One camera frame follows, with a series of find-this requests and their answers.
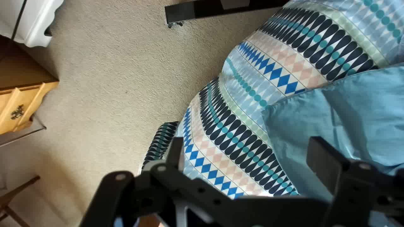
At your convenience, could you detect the wooden roll-top desk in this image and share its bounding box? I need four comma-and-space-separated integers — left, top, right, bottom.
0, 36, 58, 133

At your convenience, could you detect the black camera bar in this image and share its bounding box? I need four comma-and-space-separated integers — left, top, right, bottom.
164, 0, 289, 27

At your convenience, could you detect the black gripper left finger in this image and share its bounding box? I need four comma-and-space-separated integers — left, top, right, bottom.
166, 137, 183, 170

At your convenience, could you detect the light blue sheet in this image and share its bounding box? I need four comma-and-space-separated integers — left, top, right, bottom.
262, 64, 404, 200

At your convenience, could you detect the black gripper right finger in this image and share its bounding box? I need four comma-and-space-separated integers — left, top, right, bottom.
306, 136, 350, 194

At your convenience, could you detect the patterned blue blanket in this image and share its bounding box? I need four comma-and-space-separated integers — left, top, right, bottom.
145, 0, 404, 199

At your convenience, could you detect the white side table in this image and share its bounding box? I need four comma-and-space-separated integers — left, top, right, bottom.
0, 0, 64, 48

